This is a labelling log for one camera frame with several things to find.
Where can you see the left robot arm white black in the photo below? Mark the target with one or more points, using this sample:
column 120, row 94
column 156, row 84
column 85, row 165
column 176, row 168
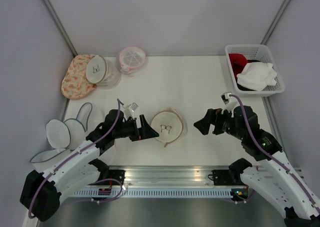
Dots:
column 44, row 191

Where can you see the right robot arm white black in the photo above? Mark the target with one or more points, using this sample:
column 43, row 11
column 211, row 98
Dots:
column 290, row 196

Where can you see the red garment in basket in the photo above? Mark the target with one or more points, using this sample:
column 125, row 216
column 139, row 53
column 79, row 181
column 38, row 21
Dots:
column 238, row 63

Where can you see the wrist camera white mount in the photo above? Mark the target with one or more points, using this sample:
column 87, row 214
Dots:
column 229, row 101
column 129, row 110

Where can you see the floral peach laundry bag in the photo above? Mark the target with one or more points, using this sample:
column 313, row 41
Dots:
column 75, row 84

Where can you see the white slotted cable duct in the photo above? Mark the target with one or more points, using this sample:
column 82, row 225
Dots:
column 93, row 192

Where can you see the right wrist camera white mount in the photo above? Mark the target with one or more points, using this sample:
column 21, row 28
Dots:
column 229, row 101

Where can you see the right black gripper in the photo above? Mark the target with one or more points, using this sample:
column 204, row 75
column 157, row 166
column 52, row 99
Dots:
column 213, row 117

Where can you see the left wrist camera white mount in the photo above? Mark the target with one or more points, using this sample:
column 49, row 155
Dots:
column 129, row 110

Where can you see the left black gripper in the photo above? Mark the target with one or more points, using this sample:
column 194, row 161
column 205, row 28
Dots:
column 145, row 132

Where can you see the beige round mesh laundry bag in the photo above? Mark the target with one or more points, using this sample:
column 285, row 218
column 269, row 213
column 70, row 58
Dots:
column 170, row 125

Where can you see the white grey-trimmed mesh laundry bag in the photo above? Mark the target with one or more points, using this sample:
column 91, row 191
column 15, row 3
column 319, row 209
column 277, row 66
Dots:
column 67, row 136

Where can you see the white bra in basket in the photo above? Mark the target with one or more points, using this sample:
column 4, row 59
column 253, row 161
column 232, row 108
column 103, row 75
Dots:
column 268, row 74

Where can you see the white plastic basket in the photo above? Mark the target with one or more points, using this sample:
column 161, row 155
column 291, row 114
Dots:
column 254, row 52

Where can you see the pink trimmed mesh laundry bag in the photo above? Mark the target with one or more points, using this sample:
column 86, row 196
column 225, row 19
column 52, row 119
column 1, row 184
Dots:
column 130, row 60

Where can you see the beige cylindrical mesh laundry bag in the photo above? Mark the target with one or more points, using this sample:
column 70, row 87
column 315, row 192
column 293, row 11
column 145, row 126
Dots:
column 102, row 72

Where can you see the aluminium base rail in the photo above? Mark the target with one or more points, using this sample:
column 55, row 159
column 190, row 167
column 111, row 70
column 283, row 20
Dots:
column 152, row 176

